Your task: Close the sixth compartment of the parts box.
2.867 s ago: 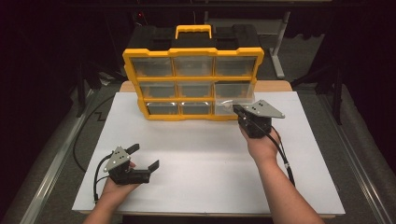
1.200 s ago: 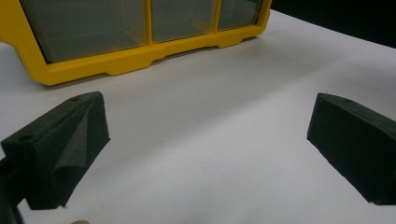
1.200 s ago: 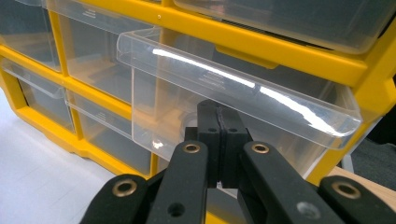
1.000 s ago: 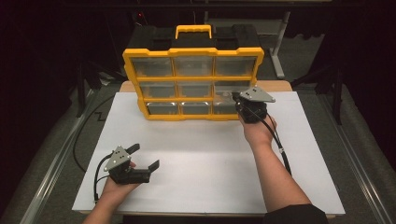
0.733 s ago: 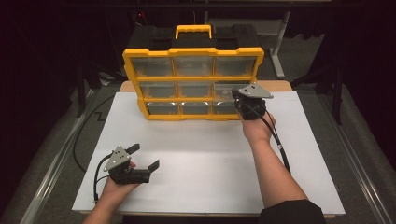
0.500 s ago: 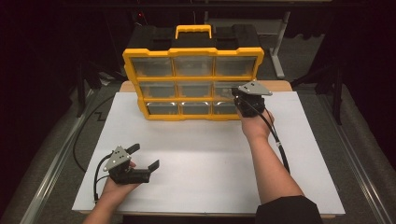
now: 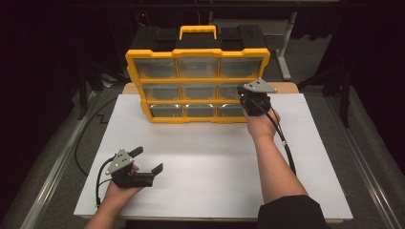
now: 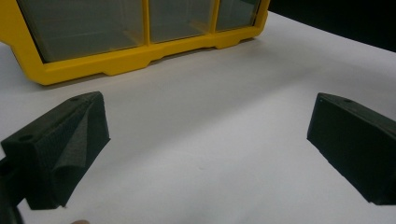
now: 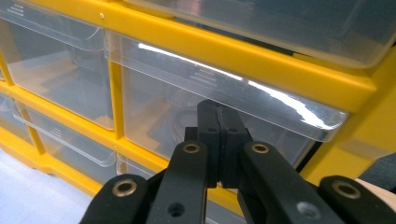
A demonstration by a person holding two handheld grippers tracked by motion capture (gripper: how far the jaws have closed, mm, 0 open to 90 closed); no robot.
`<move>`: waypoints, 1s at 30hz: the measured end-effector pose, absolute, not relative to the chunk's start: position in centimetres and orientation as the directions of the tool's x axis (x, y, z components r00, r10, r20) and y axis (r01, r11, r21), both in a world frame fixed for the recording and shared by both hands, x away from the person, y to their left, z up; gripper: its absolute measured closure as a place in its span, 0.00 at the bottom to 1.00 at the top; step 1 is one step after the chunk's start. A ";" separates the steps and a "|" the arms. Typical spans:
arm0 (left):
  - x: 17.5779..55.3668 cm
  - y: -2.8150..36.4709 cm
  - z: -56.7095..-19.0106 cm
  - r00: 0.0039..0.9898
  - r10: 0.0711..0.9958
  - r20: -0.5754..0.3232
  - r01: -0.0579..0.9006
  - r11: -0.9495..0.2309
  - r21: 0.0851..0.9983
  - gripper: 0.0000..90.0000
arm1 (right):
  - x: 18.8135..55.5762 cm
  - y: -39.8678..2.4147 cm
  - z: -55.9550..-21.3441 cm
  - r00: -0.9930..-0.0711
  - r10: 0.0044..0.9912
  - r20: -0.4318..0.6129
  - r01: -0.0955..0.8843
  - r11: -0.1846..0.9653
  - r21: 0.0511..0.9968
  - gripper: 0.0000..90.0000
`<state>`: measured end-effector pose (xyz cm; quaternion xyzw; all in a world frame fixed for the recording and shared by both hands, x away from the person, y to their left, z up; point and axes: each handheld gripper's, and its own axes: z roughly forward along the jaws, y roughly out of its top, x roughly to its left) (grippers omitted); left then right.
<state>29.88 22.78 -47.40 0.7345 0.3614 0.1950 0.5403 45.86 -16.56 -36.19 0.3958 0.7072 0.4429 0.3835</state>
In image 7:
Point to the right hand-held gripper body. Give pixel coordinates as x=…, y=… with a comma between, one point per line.
x=258, y=98

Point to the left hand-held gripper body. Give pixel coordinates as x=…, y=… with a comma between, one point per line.
x=122, y=165

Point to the yellow organizer case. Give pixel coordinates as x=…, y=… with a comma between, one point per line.
x=191, y=81

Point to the person's right hand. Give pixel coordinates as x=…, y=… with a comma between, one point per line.
x=262, y=125

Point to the person's left hand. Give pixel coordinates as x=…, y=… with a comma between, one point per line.
x=122, y=195

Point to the wooden table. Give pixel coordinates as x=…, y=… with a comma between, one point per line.
x=286, y=88

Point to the white board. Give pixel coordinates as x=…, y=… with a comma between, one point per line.
x=203, y=178

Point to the grey metal stand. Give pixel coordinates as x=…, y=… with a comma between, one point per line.
x=285, y=57

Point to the black stand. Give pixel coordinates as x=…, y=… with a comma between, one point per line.
x=83, y=92
x=345, y=95

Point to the person's black sleeve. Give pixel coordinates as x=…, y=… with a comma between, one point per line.
x=293, y=213

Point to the aluminium floor rail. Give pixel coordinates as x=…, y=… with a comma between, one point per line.
x=57, y=171
x=363, y=165

